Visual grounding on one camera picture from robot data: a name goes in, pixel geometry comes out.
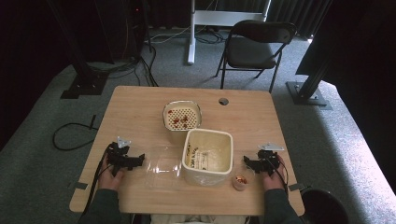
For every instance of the person's right hand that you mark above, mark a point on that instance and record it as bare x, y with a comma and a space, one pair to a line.
273, 182

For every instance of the black folding chair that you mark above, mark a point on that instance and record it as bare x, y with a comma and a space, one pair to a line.
253, 53

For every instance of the cream square bin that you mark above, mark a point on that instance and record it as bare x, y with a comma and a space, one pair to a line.
207, 174

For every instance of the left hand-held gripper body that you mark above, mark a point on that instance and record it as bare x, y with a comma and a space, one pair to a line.
120, 157

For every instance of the dark curtain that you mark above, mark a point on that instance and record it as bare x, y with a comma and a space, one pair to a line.
292, 12

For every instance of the red food scraps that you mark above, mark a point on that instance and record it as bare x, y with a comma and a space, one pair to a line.
180, 119

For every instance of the small cup with red scraps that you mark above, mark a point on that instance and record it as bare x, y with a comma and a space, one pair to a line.
240, 183

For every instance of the person's left hand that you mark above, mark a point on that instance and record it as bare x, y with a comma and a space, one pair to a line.
109, 181

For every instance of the grey tape strip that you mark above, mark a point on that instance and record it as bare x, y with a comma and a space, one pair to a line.
297, 187
77, 185

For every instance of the black round bin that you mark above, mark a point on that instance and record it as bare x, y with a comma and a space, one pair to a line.
323, 208

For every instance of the cream container with perforated strainer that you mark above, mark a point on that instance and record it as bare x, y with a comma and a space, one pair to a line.
182, 119

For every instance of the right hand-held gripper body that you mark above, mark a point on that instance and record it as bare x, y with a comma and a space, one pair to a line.
267, 160

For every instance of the white printed paper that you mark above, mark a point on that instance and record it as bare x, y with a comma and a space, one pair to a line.
200, 157

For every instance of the black metal stand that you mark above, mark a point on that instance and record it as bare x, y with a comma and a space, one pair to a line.
84, 84
306, 93

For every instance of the white desk frame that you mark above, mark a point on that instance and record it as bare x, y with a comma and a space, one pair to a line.
218, 18

